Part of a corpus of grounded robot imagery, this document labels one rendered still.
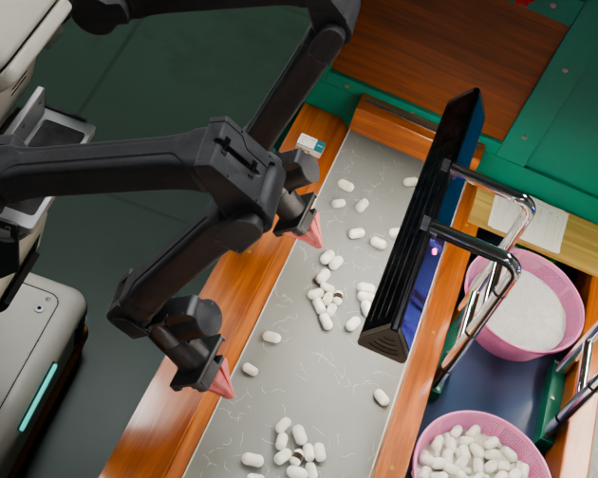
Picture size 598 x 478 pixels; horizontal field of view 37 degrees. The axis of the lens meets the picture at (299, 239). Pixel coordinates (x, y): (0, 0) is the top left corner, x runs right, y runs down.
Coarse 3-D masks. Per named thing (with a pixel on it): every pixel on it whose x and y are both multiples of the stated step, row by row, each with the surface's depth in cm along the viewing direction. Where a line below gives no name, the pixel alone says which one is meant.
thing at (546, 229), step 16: (496, 208) 202; (512, 208) 203; (544, 208) 205; (496, 224) 198; (512, 224) 200; (544, 224) 202; (560, 224) 203; (528, 240) 198; (544, 240) 199; (560, 240) 200
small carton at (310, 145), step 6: (300, 138) 200; (306, 138) 200; (312, 138) 201; (300, 144) 199; (306, 144) 199; (312, 144) 200; (318, 144) 200; (324, 144) 200; (306, 150) 200; (312, 150) 199; (318, 150) 199; (318, 156) 200
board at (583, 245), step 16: (480, 192) 204; (480, 208) 201; (480, 224) 198; (576, 224) 205; (592, 224) 206; (576, 240) 202; (592, 240) 203; (560, 256) 197; (576, 256) 198; (592, 256) 200; (592, 272) 197
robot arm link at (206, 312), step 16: (176, 304) 134; (192, 304) 133; (208, 304) 135; (128, 320) 133; (160, 320) 134; (176, 320) 134; (192, 320) 133; (208, 320) 134; (144, 336) 135; (176, 336) 136; (192, 336) 135; (208, 336) 134
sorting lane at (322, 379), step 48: (384, 144) 212; (336, 192) 199; (384, 192) 202; (336, 240) 190; (384, 240) 193; (288, 288) 179; (336, 288) 182; (288, 336) 172; (336, 336) 175; (240, 384) 164; (288, 384) 166; (336, 384) 168; (384, 384) 171; (240, 432) 158; (288, 432) 160; (336, 432) 162
